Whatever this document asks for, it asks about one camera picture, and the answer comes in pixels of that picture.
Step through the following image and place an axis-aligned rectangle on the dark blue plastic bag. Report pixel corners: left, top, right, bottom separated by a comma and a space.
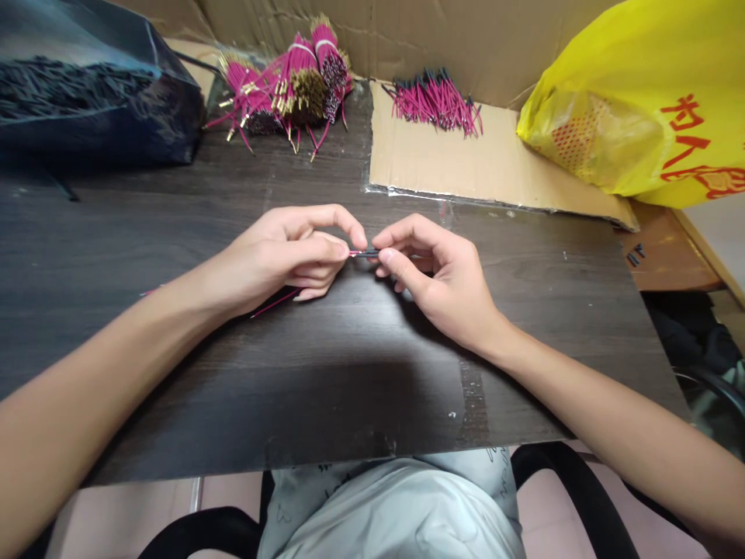
0, 0, 206, 202

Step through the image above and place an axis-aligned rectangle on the person's left hand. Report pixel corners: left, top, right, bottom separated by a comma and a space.
204, 203, 369, 319

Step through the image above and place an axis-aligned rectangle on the person's body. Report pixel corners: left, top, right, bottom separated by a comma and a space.
255, 446, 526, 559

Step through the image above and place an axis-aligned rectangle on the large cardboard box wall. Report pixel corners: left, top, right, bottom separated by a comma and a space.
104, 0, 629, 112

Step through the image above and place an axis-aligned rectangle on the person's right hand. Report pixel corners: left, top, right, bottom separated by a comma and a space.
370, 213, 515, 352

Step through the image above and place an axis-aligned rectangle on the black chair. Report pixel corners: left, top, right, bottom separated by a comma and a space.
137, 441, 699, 559

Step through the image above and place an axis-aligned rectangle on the heap of black tubes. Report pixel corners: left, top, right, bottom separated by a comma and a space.
0, 55, 159, 121

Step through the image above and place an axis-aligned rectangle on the yellow plastic bag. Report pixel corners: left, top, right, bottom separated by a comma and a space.
516, 0, 745, 210

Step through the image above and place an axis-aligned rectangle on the pile of sleeved magenta wires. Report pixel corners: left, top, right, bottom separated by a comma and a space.
381, 67, 484, 140

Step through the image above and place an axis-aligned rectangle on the black fabric bag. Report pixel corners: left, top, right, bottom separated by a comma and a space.
639, 290, 745, 408

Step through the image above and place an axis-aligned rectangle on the flat cardboard sheet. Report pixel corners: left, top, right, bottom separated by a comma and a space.
363, 78, 640, 233

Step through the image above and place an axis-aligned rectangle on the pile of magenta wire bundles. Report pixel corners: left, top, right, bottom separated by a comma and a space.
203, 14, 356, 163

